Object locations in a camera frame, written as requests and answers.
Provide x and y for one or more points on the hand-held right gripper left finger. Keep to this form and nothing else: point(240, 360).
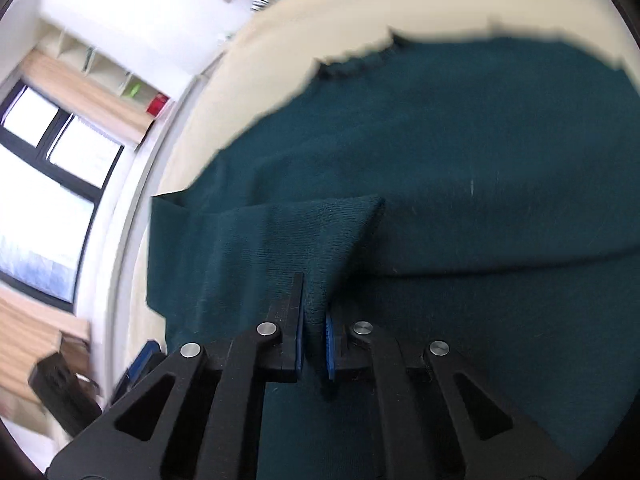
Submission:
point(299, 340)

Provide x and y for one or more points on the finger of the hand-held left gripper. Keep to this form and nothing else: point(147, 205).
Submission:
point(142, 357)

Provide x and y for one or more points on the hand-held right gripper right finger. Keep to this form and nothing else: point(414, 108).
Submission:
point(330, 350)

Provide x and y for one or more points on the dark teal knit sweater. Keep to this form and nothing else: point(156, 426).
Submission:
point(425, 170)

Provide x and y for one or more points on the beige curtain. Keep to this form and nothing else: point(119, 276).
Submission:
point(85, 95)
point(30, 330)

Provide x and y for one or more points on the black framed window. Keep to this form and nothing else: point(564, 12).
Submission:
point(45, 185)

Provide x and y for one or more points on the red box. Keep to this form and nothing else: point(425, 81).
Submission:
point(157, 105)

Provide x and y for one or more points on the green item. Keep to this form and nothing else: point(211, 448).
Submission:
point(135, 91)

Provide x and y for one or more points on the dark slim item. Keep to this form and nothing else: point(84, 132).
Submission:
point(90, 59)

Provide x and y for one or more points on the bed with cream sheet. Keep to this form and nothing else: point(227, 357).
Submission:
point(450, 0)

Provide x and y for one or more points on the white wall shelf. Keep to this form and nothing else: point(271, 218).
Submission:
point(107, 67)

